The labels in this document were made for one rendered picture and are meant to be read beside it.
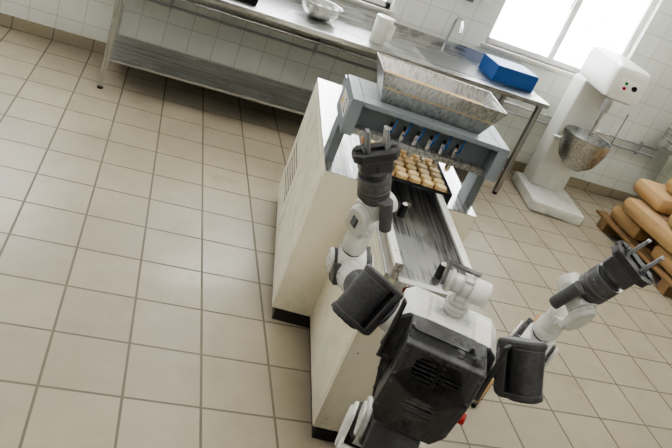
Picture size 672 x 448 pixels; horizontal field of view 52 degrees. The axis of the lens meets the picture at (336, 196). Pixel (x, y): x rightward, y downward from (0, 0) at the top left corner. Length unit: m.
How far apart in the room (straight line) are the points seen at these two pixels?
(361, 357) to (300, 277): 0.74
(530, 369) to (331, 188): 1.45
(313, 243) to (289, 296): 0.31
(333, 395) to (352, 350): 0.22
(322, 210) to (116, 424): 1.19
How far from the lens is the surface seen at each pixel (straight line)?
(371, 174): 1.74
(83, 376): 2.86
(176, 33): 5.82
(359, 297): 1.74
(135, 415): 2.76
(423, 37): 6.01
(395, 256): 2.38
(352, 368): 2.63
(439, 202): 2.96
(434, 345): 1.66
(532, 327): 2.11
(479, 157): 3.11
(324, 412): 2.78
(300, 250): 3.13
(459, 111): 2.97
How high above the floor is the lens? 1.99
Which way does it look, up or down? 25 degrees down
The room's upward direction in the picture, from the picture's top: 22 degrees clockwise
